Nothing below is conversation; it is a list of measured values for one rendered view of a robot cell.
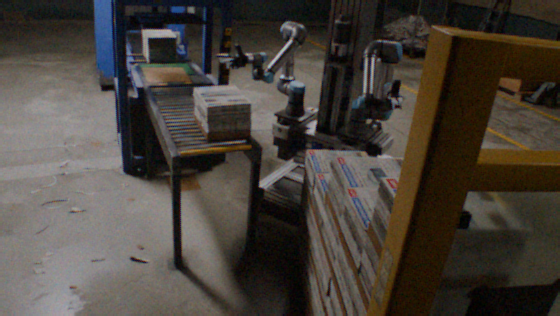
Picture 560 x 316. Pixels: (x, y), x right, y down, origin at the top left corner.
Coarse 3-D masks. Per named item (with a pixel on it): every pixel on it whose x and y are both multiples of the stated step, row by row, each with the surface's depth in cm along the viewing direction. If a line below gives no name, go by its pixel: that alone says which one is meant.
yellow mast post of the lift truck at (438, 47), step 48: (432, 48) 65; (480, 48) 60; (432, 96) 65; (480, 96) 63; (432, 144) 65; (480, 144) 66; (432, 192) 68; (432, 240) 72; (384, 288) 80; (432, 288) 77
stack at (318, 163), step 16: (320, 160) 251; (320, 176) 233; (304, 192) 264; (320, 192) 223; (304, 208) 262; (320, 208) 223; (320, 224) 219; (304, 240) 262; (336, 240) 189; (304, 256) 258; (320, 256) 214; (336, 256) 189; (320, 272) 212; (336, 272) 185; (304, 288) 253; (320, 288) 213; (352, 288) 163; (304, 304) 253; (320, 304) 211; (336, 304) 182; (352, 304) 162
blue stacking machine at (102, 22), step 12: (96, 0) 517; (108, 0) 523; (96, 12) 522; (108, 12) 528; (132, 12) 540; (156, 12) 665; (192, 12) 572; (96, 24) 528; (108, 24) 534; (132, 24) 594; (144, 24) 598; (156, 24) 615; (180, 24) 573; (96, 36) 534; (108, 36) 540; (180, 36) 579; (96, 48) 543; (108, 48) 545; (96, 60) 618; (108, 60) 551; (108, 72) 557; (108, 84) 564
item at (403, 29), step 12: (420, 0) 897; (432, 0) 909; (384, 12) 1008; (396, 24) 972; (408, 24) 953; (420, 24) 943; (384, 36) 1035; (396, 36) 977; (408, 36) 946; (420, 36) 946; (408, 48) 950; (420, 48) 960
